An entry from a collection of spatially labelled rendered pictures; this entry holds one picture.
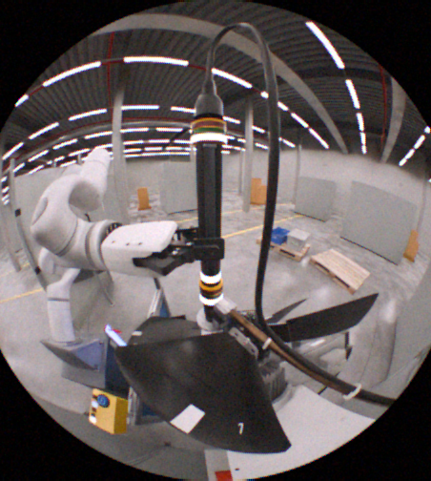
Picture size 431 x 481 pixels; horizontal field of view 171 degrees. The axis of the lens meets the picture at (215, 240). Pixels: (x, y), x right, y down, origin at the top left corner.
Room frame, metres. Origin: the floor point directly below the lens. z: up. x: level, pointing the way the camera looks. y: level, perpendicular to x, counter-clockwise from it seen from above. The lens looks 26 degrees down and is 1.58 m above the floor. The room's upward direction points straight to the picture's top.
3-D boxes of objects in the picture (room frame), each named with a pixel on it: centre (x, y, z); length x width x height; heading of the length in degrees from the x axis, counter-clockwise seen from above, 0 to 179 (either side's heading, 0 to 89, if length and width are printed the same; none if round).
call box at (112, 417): (-0.14, 0.35, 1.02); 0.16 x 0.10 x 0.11; 4
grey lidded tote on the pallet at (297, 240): (2.63, -1.93, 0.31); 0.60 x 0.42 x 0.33; 130
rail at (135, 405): (0.26, 0.38, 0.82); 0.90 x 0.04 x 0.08; 4
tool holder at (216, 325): (0.18, 0.00, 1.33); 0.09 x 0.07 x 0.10; 39
